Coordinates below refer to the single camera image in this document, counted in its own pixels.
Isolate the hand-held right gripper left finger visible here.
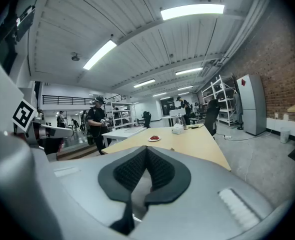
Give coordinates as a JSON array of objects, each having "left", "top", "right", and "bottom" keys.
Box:
[{"left": 97, "top": 145, "right": 148, "bottom": 236}]

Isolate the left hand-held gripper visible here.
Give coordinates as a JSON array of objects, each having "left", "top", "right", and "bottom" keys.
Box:
[{"left": 11, "top": 98, "right": 75, "bottom": 147}]

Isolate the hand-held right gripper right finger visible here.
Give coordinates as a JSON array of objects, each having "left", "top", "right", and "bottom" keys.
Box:
[{"left": 144, "top": 145, "right": 192, "bottom": 207}]

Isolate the black railing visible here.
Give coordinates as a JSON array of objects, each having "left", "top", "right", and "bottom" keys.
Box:
[{"left": 42, "top": 94, "right": 96, "bottom": 106}]

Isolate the white table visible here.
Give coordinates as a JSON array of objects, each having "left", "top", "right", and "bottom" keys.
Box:
[{"left": 101, "top": 126, "right": 148, "bottom": 148}]

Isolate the white tissue box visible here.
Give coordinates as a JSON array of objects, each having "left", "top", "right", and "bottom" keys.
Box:
[{"left": 171, "top": 123, "right": 184, "bottom": 135}]

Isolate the grey tray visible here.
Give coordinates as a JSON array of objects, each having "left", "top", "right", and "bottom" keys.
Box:
[{"left": 123, "top": 126, "right": 144, "bottom": 134}]

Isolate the shiny steel kettle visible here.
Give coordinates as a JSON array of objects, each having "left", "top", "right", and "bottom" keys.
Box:
[{"left": 174, "top": 113, "right": 188, "bottom": 131}]

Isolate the white metal shelf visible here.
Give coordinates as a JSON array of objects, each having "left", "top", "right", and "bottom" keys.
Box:
[
  {"left": 104, "top": 101, "right": 138, "bottom": 131},
  {"left": 201, "top": 74, "right": 236, "bottom": 128}
]

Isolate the black office chair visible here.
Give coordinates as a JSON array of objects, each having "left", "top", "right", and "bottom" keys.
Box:
[{"left": 203, "top": 99, "right": 222, "bottom": 137}]

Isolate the black overhead device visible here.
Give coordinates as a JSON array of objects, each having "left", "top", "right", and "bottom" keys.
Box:
[{"left": 0, "top": 5, "right": 37, "bottom": 75}]

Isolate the ceiling light panel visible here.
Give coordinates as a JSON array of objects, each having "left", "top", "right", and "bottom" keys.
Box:
[
  {"left": 175, "top": 67, "right": 204, "bottom": 76},
  {"left": 133, "top": 78, "right": 157, "bottom": 89},
  {"left": 160, "top": 3, "right": 225, "bottom": 21},
  {"left": 82, "top": 39, "right": 118, "bottom": 71}
]

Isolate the grey coat on rack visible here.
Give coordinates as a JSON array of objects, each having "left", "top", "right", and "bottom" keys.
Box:
[{"left": 232, "top": 75, "right": 245, "bottom": 131}]

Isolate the grey metal cabinet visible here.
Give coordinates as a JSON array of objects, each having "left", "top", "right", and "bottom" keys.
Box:
[{"left": 236, "top": 74, "right": 267, "bottom": 137}]

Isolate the white waste bin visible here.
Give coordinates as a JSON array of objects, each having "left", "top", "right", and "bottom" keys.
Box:
[{"left": 279, "top": 127, "right": 291, "bottom": 144}]

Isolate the white floor cable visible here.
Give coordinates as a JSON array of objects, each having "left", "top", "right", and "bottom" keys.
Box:
[{"left": 213, "top": 130, "right": 274, "bottom": 183}]

